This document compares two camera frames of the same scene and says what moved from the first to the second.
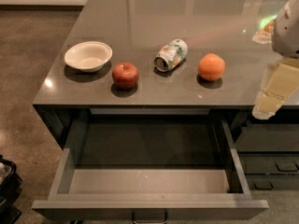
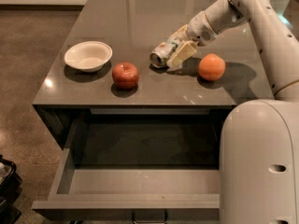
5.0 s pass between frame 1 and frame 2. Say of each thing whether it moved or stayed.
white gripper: moved
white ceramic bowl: stayed
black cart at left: stayed
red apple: stayed
